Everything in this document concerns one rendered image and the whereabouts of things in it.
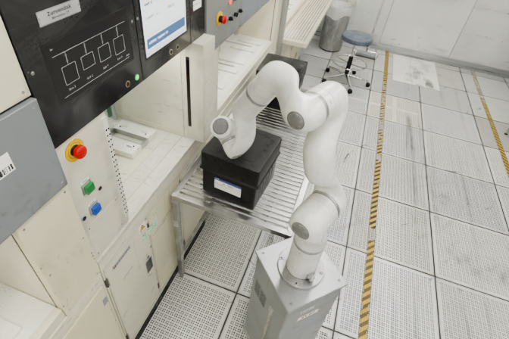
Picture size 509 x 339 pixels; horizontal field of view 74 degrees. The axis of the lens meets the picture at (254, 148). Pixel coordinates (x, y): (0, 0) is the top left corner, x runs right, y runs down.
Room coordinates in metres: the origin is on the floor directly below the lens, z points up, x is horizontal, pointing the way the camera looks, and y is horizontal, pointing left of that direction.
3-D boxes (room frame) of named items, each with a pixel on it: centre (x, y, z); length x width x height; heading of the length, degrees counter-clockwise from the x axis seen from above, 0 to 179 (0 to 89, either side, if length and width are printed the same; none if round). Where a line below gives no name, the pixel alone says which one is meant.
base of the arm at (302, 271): (0.76, -0.25, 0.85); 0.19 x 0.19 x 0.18
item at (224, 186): (1.19, 0.06, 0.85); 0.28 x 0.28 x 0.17; 70
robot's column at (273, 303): (0.76, -0.25, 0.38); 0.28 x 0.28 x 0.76; 31
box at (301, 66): (2.04, -0.12, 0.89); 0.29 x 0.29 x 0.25; 77
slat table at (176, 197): (1.61, -0.08, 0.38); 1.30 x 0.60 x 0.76; 166
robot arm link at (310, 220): (0.73, -0.23, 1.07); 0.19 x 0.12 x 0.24; 144
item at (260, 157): (1.19, 0.05, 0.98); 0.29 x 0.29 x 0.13; 70
